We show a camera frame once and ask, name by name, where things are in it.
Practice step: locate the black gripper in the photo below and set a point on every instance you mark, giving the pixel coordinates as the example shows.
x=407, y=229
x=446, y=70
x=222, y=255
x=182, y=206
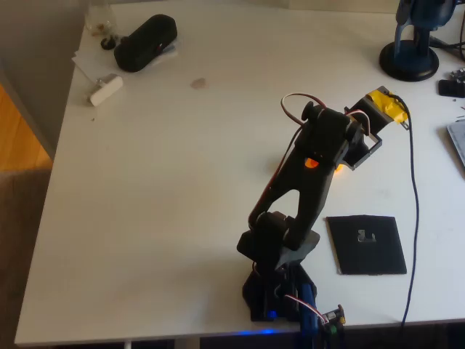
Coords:
x=348, y=157

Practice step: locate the yellow rubber duck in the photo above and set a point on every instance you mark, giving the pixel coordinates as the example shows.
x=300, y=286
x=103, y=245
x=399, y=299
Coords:
x=311, y=163

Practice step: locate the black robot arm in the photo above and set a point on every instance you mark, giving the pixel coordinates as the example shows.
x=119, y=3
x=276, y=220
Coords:
x=309, y=189

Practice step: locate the black square mat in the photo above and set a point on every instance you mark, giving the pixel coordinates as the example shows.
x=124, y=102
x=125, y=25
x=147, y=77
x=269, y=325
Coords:
x=385, y=251

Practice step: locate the blue microphone on round stand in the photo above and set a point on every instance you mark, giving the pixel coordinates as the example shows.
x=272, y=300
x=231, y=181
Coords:
x=408, y=62

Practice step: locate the black flat device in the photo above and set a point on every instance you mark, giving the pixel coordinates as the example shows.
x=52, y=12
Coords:
x=452, y=88

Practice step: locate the silver laptop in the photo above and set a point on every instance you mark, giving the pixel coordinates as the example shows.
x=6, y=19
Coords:
x=458, y=140

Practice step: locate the small electronics board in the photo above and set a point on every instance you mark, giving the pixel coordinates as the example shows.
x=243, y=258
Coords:
x=458, y=73

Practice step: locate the motor controller board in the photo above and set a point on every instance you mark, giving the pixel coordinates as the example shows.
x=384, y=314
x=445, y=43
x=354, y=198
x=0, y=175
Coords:
x=332, y=316

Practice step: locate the blue table clamp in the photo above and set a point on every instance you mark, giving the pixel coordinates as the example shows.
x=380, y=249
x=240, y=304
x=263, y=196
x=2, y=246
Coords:
x=309, y=323

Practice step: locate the black zipped case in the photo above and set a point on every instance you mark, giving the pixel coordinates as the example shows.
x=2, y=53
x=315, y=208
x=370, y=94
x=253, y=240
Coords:
x=145, y=43

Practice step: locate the white charger block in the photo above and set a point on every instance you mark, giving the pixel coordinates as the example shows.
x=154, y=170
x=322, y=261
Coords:
x=107, y=89

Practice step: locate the small black round cap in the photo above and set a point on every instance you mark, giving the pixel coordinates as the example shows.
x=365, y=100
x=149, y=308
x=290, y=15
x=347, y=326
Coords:
x=108, y=43

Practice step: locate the white paper sheets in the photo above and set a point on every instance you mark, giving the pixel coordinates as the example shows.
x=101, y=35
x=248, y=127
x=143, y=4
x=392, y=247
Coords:
x=91, y=62

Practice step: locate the small glass jar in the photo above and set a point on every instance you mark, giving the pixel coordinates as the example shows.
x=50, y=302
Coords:
x=100, y=18

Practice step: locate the camera wrapped in yellow tape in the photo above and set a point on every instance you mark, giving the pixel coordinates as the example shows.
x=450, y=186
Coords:
x=385, y=103

